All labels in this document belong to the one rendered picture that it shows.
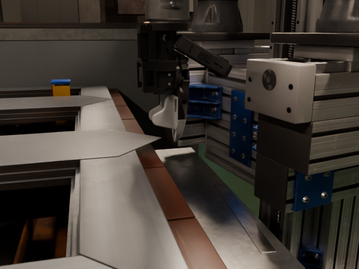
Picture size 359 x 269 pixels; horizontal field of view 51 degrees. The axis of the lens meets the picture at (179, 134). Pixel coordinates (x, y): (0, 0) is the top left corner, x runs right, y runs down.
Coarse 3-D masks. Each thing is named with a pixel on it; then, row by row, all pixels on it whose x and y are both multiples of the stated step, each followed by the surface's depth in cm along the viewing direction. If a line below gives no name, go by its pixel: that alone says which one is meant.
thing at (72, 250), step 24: (0, 96) 125; (24, 96) 126; (48, 96) 128; (0, 120) 94; (24, 120) 96; (48, 120) 97; (0, 168) 56; (24, 168) 56; (48, 168) 57; (72, 168) 58; (72, 192) 52; (72, 216) 45; (72, 240) 40
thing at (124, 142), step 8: (112, 136) 71; (120, 136) 71; (128, 136) 71; (136, 136) 71; (120, 144) 66; (128, 144) 66; (136, 144) 66; (144, 144) 66; (120, 152) 61; (128, 152) 62
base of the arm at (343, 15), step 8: (328, 0) 66; (336, 0) 64; (344, 0) 62; (352, 0) 61; (328, 8) 65; (336, 8) 63; (344, 8) 62; (352, 8) 61; (320, 16) 67; (328, 16) 64; (336, 16) 63; (344, 16) 62; (352, 16) 61; (320, 24) 66; (328, 24) 64; (336, 24) 63; (344, 24) 62; (352, 24) 61; (320, 32) 66; (328, 32) 65; (336, 32) 63; (344, 32) 62; (352, 32) 62
